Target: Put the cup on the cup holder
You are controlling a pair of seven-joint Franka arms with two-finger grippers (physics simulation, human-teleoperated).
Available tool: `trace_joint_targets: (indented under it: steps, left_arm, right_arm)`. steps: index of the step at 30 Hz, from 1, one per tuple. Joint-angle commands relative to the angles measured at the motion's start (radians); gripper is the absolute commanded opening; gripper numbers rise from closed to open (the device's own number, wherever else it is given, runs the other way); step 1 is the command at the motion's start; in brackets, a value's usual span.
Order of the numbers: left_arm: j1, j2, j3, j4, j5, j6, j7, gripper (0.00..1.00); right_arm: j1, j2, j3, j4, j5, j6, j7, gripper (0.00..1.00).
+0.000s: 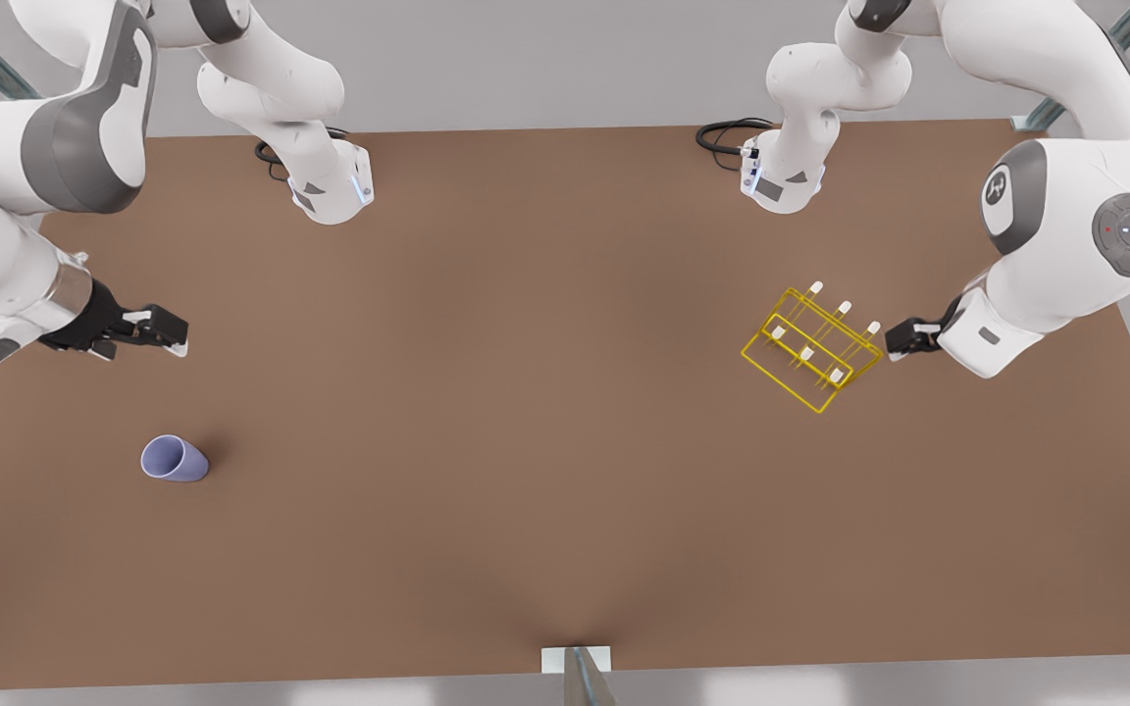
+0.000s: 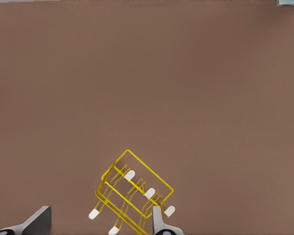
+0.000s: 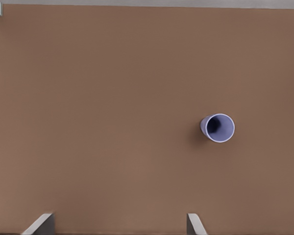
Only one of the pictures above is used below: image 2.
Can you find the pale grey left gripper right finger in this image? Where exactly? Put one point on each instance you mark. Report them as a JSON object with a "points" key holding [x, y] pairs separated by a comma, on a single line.
{"points": [[158, 224]]}

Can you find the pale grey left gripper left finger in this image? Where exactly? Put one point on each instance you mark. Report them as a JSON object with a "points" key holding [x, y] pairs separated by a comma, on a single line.
{"points": [[36, 224]]}

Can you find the silver frame post foot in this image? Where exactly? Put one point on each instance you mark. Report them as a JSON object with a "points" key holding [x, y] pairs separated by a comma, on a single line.
{"points": [[290, 2]]}

